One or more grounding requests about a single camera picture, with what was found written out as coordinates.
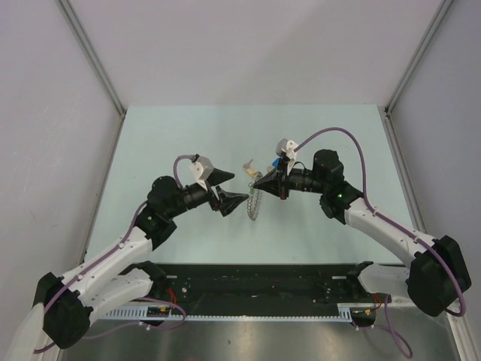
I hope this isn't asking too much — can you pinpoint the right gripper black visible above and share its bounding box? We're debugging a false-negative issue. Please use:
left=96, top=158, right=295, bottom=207
left=254, top=158, right=326, bottom=201

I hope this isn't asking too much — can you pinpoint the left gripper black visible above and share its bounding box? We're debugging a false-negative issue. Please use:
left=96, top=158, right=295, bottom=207
left=166, top=168, right=248, bottom=219

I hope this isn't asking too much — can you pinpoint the round metal keyring disc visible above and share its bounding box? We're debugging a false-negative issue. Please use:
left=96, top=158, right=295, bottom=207
left=247, top=188, right=262, bottom=221

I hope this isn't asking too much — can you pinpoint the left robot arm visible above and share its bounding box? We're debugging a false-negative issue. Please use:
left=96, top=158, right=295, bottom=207
left=34, top=168, right=249, bottom=349

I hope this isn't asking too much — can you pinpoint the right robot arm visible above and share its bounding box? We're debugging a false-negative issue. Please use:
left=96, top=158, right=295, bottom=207
left=253, top=150, right=472, bottom=317

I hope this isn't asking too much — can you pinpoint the key with blue tag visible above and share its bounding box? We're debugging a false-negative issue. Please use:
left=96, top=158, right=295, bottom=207
left=266, top=158, right=280, bottom=172

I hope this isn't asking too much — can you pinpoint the key with yellow tag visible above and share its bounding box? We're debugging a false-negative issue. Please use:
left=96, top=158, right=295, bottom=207
left=243, top=159, right=262, bottom=178

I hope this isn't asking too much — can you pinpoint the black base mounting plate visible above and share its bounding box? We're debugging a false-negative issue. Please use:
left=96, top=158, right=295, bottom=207
left=155, top=262, right=386, bottom=305

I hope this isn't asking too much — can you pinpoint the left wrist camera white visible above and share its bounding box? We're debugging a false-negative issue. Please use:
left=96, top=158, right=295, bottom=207
left=189, top=154, right=214, bottom=192

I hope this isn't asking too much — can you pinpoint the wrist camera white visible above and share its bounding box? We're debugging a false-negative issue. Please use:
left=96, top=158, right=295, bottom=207
left=189, top=154, right=214, bottom=192
left=275, top=138, right=298, bottom=159

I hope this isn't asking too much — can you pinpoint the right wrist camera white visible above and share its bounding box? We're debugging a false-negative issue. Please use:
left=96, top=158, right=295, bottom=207
left=275, top=138, right=298, bottom=159

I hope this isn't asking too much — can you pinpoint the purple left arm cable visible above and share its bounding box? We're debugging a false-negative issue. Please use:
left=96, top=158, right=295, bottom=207
left=32, top=154, right=196, bottom=354

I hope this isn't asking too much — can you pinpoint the slotted cable duct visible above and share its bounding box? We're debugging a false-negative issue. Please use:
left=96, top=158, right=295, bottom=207
left=100, top=304, right=365, bottom=323

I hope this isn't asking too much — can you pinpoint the left aluminium frame post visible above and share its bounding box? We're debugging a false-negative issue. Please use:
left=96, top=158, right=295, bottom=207
left=55, top=0, right=126, bottom=119

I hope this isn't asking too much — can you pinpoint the aluminium frame post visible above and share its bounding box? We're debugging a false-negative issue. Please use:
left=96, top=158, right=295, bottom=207
left=55, top=0, right=126, bottom=119
left=385, top=0, right=458, bottom=114

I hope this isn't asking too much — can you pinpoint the right aluminium frame post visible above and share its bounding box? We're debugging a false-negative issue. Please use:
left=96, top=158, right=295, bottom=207
left=385, top=0, right=458, bottom=114

